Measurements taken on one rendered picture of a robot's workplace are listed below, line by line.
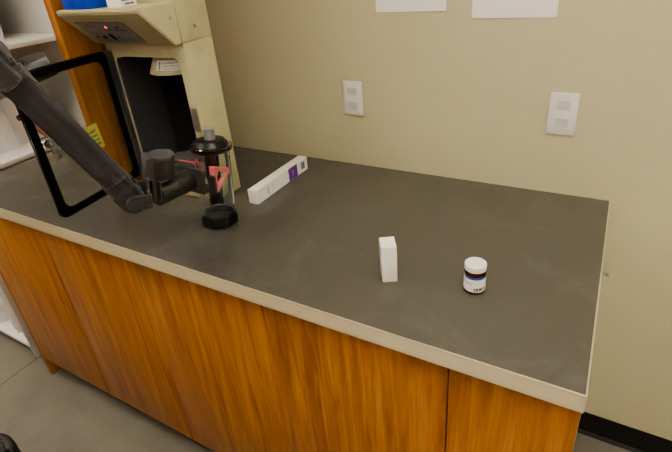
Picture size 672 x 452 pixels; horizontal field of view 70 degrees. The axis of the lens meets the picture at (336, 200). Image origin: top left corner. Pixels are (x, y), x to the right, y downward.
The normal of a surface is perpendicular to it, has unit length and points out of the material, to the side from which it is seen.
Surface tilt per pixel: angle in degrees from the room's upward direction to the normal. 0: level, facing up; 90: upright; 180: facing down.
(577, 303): 0
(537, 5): 90
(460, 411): 90
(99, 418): 0
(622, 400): 90
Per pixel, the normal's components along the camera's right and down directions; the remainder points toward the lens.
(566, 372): -0.08, -0.88
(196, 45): 0.87, 0.17
